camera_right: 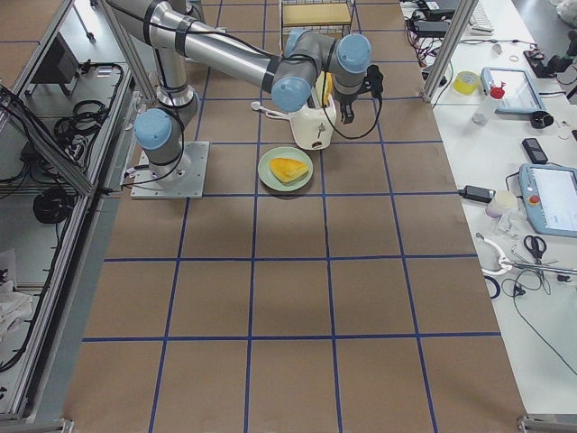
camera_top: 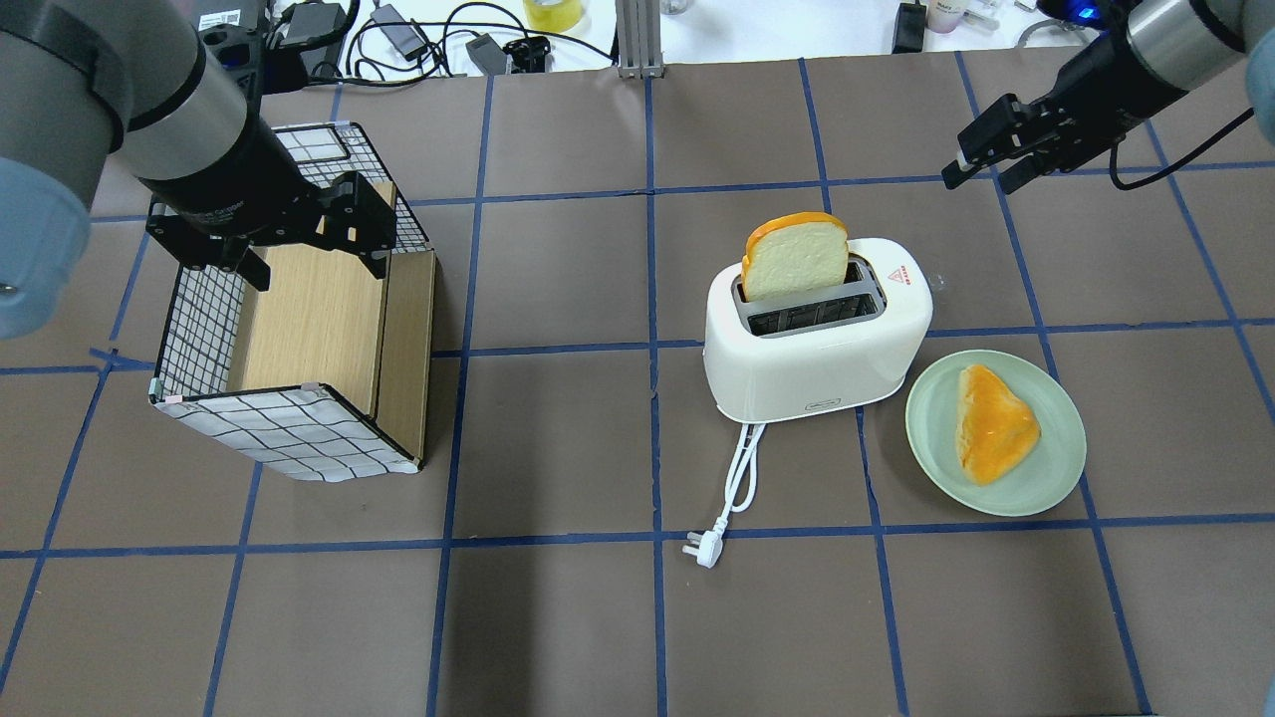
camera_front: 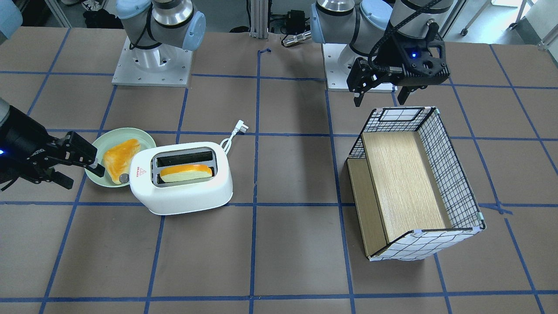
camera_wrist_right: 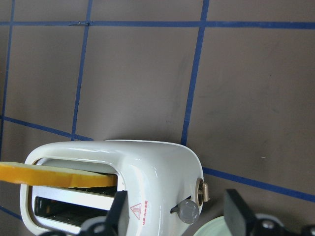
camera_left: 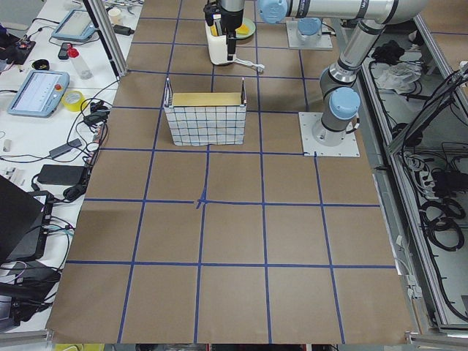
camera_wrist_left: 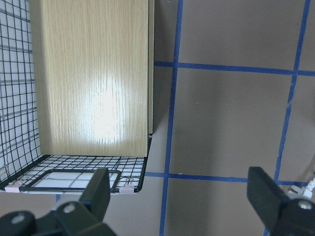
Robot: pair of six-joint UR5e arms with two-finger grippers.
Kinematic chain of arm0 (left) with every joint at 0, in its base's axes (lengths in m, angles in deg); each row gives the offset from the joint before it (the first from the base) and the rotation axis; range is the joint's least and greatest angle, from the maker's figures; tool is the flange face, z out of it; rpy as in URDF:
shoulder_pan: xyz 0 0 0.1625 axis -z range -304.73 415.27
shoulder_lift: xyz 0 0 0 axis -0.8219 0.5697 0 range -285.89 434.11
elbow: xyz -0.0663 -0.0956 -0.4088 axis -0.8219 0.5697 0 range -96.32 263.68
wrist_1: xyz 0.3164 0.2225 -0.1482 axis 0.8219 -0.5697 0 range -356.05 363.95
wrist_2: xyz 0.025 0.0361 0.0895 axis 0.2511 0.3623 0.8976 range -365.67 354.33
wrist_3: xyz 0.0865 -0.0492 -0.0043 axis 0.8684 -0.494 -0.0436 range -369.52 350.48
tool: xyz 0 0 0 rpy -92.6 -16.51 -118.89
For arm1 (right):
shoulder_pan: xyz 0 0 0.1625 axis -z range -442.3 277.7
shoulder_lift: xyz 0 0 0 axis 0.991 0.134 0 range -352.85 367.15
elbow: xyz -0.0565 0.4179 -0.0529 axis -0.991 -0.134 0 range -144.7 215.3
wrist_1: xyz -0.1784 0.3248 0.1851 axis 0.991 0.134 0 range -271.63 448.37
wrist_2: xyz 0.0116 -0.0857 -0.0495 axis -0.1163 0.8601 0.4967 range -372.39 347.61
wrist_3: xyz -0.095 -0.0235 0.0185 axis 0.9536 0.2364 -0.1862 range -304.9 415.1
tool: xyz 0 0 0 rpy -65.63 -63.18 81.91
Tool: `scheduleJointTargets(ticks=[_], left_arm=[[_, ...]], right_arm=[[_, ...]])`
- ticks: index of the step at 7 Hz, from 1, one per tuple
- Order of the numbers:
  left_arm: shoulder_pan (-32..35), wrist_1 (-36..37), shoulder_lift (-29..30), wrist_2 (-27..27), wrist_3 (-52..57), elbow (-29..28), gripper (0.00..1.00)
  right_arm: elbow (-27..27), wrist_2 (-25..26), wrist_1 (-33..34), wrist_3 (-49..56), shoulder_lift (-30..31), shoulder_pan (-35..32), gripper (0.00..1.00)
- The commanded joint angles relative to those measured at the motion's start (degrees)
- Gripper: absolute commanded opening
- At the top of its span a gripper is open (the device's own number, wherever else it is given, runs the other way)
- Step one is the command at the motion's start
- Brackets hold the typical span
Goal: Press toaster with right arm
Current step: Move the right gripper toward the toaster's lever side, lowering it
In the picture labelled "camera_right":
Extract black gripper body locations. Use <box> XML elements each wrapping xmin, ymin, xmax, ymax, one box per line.
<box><xmin>333</xmin><ymin>87</ymin><xmax>359</xmax><ymax>113</ymax></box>

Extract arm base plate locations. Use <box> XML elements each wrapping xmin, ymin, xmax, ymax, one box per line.
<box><xmin>128</xmin><ymin>141</ymin><xmax>210</xmax><ymax>199</ymax></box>

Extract grid-patterned wooden storage box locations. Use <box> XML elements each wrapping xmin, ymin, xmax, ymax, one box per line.
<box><xmin>279</xmin><ymin>0</ymin><xmax>355</xmax><ymax>38</ymax></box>

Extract white two-slot toaster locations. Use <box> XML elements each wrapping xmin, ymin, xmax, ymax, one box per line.
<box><xmin>288</xmin><ymin>92</ymin><xmax>336</xmax><ymax>151</ymax></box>

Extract light green plate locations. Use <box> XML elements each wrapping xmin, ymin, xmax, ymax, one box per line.
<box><xmin>258</xmin><ymin>146</ymin><xmax>314</xmax><ymax>192</ymax></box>

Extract white toaster power cable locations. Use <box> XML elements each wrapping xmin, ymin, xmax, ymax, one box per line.
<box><xmin>250</xmin><ymin>100</ymin><xmax>297</xmax><ymax>122</ymax></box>

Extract yellow tape roll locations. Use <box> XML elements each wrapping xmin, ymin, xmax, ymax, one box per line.
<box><xmin>453</xmin><ymin>70</ymin><xmax>480</xmax><ymax>96</ymax></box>

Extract bread slice in toaster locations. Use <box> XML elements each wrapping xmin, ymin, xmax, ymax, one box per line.
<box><xmin>316</xmin><ymin>71</ymin><xmax>333</xmax><ymax>108</ymax></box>

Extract triangular toast on plate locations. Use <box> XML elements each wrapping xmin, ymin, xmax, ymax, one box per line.
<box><xmin>269</xmin><ymin>158</ymin><xmax>309</xmax><ymax>183</ymax></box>

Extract blue teach pendant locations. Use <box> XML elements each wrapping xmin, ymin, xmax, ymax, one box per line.
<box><xmin>518</xmin><ymin>163</ymin><xmax>577</xmax><ymax>238</ymax></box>
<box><xmin>481</xmin><ymin>67</ymin><xmax>545</xmax><ymax>115</ymax></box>

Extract white plastic bottle red cap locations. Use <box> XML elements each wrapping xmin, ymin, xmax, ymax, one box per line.
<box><xmin>472</xmin><ymin>86</ymin><xmax>505</xmax><ymax>125</ymax></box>

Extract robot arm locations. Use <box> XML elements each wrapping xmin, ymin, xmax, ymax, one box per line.
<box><xmin>109</xmin><ymin>1</ymin><xmax>382</xmax><ymax>188</ymax></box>

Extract black power adapter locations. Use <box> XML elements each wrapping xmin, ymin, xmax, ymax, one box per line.
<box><xmin>458</xmin><ymin>185</ymin><xmax>496</xmax><ymax>203</ymax></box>

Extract black scissors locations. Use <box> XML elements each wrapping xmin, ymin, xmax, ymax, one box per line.
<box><xmin>523</xmin><ymin>235</ymin><xmax>547</xmax><ymax>264</ymax></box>

